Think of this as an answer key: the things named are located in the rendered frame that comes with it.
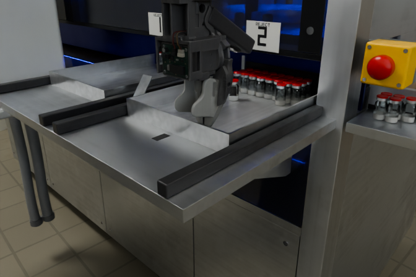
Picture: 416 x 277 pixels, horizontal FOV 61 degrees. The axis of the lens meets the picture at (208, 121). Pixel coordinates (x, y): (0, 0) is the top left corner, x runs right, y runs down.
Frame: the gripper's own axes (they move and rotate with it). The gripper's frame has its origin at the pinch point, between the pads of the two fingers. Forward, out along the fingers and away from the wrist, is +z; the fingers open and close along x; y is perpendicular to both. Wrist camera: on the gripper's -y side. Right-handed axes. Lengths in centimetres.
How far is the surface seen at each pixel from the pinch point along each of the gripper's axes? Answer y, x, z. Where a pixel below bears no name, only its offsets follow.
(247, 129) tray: -2.7, 6.0, 0.6
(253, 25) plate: -24.0, -9.3, -12.6
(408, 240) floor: -123, 13, 91
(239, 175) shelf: 5.2, 10.8, 3.5
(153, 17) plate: -24, -43, -12
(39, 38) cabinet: -11, -88, -3
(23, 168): -1, -99, 46
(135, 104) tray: 1.8, -17.0, 0.5
